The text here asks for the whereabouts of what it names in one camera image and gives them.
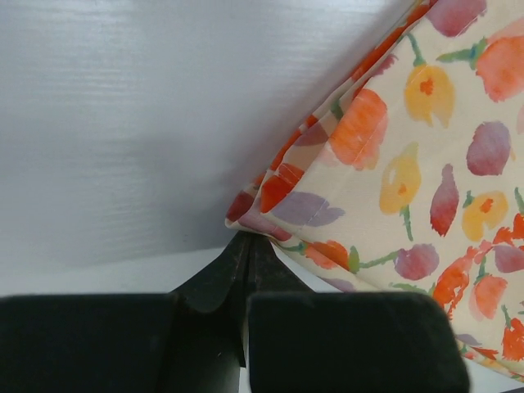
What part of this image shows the orange floral skirt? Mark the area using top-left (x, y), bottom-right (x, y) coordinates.
top-left (225, 0), bottom-right (523, 381)

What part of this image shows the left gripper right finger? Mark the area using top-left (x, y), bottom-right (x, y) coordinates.
top-left (246, 235), bottom-right (470, 392)

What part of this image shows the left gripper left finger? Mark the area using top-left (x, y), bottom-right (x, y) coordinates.
top-left (1, 233), bottom-right (251, 392)

